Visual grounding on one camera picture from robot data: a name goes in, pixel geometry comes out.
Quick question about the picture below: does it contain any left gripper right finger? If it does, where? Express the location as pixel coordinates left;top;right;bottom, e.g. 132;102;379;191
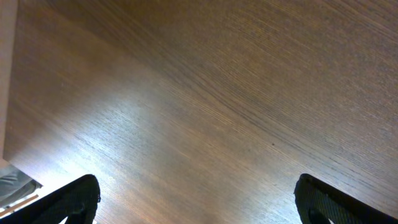
294;174;397;224

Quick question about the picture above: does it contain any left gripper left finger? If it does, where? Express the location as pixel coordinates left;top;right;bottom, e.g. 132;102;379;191
1;174;101;224

